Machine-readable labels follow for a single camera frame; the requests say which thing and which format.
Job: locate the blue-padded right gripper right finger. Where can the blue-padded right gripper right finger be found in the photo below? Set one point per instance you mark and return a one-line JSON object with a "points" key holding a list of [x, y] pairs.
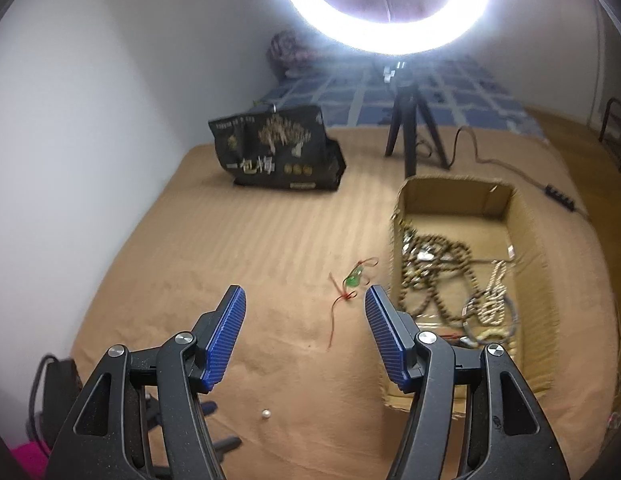
{"points": [[507, 435]]}

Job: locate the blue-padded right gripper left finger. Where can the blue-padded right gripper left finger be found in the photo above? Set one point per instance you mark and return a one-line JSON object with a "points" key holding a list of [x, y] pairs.
{"points": [[105, 435]]}

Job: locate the cardboard box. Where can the cardboard box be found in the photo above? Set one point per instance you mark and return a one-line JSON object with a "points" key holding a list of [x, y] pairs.
{"points": [[466, 257]]}

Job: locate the tan blanket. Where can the tan blanket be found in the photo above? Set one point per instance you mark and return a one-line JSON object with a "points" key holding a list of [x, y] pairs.
{"points": [[310, 358]]}

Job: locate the black snack bag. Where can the black snack bag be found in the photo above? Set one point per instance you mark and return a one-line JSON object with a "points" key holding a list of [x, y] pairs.
{"points": [[287, 149]]}

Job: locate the black clothes rack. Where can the black clothes rack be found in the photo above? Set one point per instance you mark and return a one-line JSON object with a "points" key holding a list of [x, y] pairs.
{"points": [[610, 131]]}

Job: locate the black tripod stand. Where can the black tripod stand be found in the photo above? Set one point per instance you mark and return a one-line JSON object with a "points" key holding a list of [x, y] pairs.
{"points": [[409, 104]]}

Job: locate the blue checkered bed sheet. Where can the blue checkered bed sheet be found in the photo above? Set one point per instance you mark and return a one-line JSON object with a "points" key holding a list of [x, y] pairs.
{"points": [[353, 93]]}

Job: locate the black object with cable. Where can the black object with cable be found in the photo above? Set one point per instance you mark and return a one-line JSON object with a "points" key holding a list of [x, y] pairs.
{"points": [[54, 390]]}

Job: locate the white ring light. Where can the white ring light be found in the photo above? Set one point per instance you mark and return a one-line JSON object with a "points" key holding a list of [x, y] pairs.
{"points": [[390, 37]]}

